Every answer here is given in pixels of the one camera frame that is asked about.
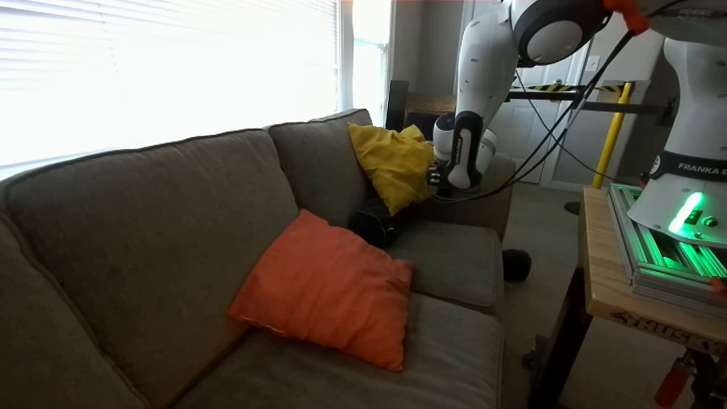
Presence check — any black round object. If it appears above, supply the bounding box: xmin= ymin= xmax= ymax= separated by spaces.
xmin=502 ymin=248 xmax=533 ymax=283

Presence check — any yellow pillow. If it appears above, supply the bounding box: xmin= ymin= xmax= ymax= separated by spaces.
xmin=346 ymin=122 xmax=437 ymax=216

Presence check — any grey-brown fabric sofa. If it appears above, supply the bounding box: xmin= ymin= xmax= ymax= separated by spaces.
xmin=0 ymin=108 xmax=519 ymax=409

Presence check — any narrow window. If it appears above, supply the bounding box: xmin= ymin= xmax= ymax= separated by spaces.
xmin=351 ymin=0 xmax=394 ymax=127

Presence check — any red clamp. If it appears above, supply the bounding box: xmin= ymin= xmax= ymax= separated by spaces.
xmin=654 ymin=351 xmax=696 ymax=408

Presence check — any window with white blinds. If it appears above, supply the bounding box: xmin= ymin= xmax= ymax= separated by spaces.
xmin=0 ymin=0 xmax=341 ymax=170

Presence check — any orange pillow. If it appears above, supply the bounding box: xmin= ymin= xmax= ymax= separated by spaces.
xmin=227 ymin=208 xmax=416 ymax=373

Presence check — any dark wooden side table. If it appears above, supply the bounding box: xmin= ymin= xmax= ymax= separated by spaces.
xmin=385 ymin=80 xmax=458 ymax=137

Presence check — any yellow and black metal frame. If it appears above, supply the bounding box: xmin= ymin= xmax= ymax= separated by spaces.
xmin=504 ymin=80 xmax=678 ymax=216

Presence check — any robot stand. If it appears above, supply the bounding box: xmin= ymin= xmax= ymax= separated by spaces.
xmin=527 ymin=183 xmax=727 ymax=409

